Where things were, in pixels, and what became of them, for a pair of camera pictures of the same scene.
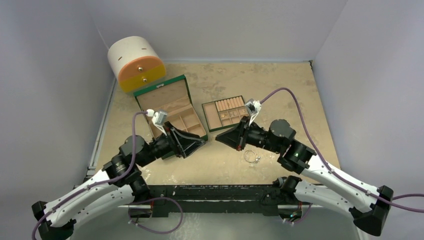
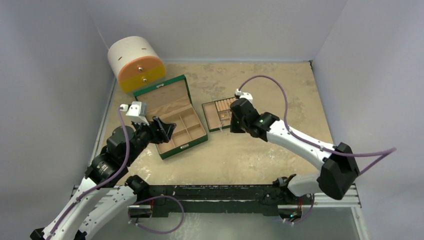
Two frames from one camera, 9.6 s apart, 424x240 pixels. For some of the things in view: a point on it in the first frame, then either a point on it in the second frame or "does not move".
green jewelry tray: x=224 y=113 does not move
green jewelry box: x=171 y=101 does not move
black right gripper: x=243 y=133 -> x=239 y=116
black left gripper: x=181 y=142 -> x=161 y=131
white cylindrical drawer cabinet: x=136 y=63 does not move
